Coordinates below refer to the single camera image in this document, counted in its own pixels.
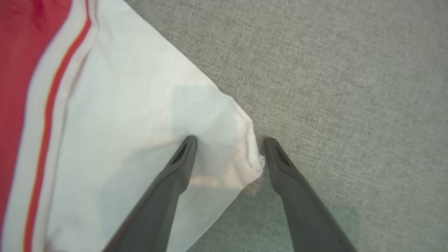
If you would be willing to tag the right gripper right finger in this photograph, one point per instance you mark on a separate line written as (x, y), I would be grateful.
(304, 217)

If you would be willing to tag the grey fabric sofa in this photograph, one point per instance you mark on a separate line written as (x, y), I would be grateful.
(350, 87)

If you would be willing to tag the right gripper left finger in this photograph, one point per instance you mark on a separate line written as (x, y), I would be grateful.
(157, 210)

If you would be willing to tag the red and white garment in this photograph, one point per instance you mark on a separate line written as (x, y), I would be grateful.
(122, 105)

